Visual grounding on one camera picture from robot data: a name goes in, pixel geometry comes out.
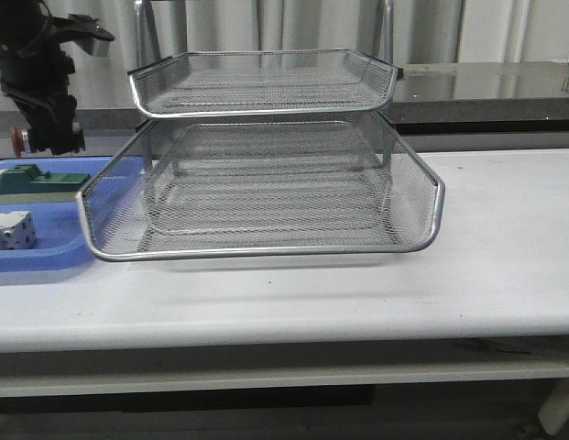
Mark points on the grey stone counter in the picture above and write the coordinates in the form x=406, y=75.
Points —
x=445, y=99

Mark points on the blue plastic tray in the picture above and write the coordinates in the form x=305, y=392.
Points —
x=60, y=241

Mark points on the silver rack frame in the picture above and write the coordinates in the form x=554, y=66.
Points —
x=352, y=137

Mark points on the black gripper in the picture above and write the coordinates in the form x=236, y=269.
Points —
x=34, y=72

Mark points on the silver mesh tray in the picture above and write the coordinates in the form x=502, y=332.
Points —
x=253, y=83
x=263, y=185

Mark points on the green and beige electrical module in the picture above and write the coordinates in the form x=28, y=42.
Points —
x=27, y=183

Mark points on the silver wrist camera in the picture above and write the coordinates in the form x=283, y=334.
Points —
x=96, y=47

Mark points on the red emergency stop button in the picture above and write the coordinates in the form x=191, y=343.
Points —
x=19, y=139

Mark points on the white circuit breaker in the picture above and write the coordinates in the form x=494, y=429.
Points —
x=17, y=230

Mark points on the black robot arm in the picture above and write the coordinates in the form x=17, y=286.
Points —
x=23, y=14

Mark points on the white curtain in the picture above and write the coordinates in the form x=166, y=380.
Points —
x=424, y=32

